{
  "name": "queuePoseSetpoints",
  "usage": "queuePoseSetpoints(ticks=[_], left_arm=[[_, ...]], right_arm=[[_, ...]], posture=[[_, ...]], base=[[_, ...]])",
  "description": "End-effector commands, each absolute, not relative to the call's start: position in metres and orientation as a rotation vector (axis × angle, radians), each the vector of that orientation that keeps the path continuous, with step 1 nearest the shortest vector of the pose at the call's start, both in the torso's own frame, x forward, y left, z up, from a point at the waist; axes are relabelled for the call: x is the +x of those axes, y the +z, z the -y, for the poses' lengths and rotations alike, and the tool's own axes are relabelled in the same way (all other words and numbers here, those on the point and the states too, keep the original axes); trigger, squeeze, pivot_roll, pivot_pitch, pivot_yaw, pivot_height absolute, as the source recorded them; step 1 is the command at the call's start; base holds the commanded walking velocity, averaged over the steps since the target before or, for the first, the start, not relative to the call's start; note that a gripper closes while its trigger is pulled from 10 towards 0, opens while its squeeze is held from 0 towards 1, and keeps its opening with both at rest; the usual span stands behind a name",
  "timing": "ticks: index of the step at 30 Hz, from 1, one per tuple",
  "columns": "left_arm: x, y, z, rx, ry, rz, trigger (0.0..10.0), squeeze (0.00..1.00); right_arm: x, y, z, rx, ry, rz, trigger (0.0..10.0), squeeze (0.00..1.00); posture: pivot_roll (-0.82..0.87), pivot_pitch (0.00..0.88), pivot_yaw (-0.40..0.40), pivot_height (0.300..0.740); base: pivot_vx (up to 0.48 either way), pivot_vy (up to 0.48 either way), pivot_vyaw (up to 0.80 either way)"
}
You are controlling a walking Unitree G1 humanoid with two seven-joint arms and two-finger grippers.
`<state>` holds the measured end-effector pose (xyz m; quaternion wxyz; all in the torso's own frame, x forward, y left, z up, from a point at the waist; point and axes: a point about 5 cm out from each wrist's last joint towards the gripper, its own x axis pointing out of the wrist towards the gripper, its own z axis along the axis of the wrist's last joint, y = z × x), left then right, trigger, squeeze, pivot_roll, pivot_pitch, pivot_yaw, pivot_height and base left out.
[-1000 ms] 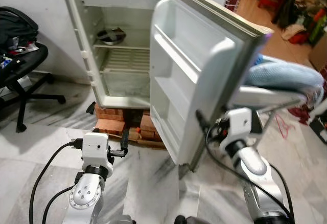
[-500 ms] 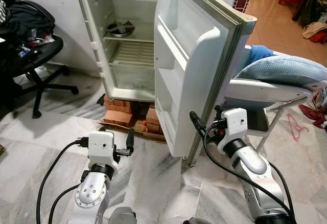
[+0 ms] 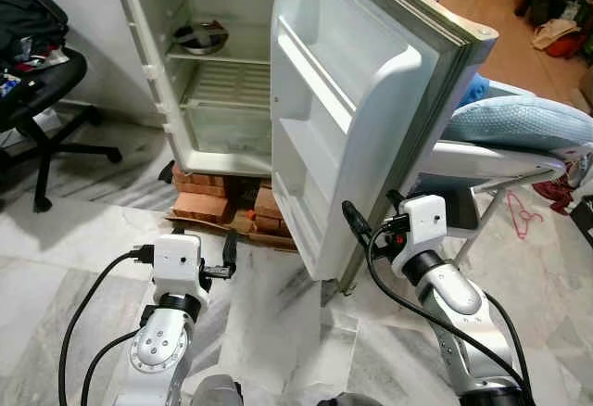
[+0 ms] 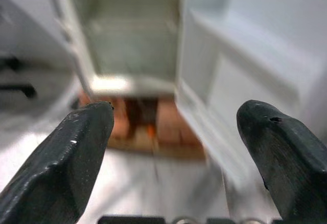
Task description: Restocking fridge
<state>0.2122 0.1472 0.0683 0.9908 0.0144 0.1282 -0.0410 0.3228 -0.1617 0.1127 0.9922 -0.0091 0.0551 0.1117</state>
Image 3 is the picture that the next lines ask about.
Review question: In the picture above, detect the white fridge door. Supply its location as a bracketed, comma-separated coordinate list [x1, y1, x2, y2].
[270, 0, 499, 283]

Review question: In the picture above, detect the clear fridge crisper drawer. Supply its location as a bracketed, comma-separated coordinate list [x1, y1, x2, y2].
[183, 98, 276, 159]

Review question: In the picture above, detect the white fridge cabinet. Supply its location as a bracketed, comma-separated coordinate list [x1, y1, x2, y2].
[108, 0, 309, 178]

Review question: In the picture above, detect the red brick pile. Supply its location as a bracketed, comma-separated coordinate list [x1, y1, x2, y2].
[170, 163, 299, 242]

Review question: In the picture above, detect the white folding chair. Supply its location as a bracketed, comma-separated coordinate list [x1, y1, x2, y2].
[406, 140, 568, 270]

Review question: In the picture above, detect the grey robot left leg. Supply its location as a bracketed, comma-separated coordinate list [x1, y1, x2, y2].
[189, 374, 245, 406]

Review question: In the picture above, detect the bright blue cloth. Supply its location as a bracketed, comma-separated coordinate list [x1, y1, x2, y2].
[458, 71, 493, 108]

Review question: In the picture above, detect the black box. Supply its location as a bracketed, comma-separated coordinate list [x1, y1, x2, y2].
[569, 197, 593, 247]

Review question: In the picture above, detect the dark red cloth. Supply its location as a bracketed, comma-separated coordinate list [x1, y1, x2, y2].
[532, 175, 576, 218]

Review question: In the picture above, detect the metal bowl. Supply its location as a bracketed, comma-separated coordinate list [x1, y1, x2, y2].
[173, 20, 230, 57]

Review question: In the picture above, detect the black office chair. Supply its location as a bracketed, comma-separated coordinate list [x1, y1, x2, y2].
[0, 0, 124, 214]

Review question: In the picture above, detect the beige cloth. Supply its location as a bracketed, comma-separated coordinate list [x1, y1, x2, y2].
[531, 18, 582, 52]

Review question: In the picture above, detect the black bag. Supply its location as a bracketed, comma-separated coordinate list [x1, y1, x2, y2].
[0, 0, 69, 61]

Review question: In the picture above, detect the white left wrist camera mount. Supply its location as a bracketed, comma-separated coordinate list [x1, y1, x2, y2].
[150, 232, 210, 301]

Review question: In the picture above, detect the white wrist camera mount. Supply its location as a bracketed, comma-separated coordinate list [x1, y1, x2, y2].
[388, 194, 451, 279]
[150, 232, 210, 301]

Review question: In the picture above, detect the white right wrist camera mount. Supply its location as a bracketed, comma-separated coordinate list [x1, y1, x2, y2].
[388, 194, 451, 279]

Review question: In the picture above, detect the long black left arm cable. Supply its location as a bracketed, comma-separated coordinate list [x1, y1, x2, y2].
[57, 247, 157, 406]

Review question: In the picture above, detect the short black left arm cable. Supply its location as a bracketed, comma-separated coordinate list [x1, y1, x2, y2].
[81, 330, 142, 406]

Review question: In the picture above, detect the red wire clothes hanger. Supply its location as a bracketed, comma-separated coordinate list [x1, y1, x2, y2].
[504, 190, 545, 241]

